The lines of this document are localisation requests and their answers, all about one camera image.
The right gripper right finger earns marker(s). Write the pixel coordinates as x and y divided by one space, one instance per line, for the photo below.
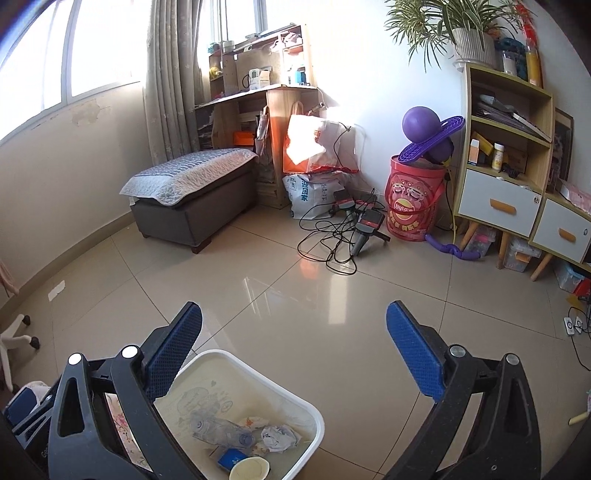
504 440

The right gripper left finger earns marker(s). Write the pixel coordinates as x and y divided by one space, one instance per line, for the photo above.
83 441

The white trash bin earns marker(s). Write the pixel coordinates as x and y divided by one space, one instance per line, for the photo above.
222 384

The crushed plastic bottle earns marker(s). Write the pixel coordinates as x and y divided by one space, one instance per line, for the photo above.
220 432

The grey office chair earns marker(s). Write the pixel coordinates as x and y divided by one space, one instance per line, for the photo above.
10 340

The white power strip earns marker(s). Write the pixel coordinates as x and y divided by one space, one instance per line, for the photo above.
573 326

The white paper cup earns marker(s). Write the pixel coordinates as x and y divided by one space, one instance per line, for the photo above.
252 468

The low wooden drawer cabinet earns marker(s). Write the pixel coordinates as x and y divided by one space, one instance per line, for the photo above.
561 230

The dark storage ottoman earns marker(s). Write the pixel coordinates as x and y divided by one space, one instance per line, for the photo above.
187 200

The red cylindrical bucket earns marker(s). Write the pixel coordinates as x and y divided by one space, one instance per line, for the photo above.
412 196

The purple hopper ball toy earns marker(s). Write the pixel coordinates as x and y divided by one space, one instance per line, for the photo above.
429 136

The white plastic sack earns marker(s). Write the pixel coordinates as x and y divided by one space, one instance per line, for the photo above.
313 195

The wooden shelf cabinet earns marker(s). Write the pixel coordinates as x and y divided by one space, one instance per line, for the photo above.
506 157

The beige curtain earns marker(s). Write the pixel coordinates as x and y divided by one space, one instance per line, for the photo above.
173 84

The orange white shopping bag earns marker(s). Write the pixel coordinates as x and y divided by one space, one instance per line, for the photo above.
315 145

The wooden desk with shelves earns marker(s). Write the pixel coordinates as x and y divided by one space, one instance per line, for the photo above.
252 84

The potted spider plant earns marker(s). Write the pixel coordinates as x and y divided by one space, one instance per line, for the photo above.
463 29

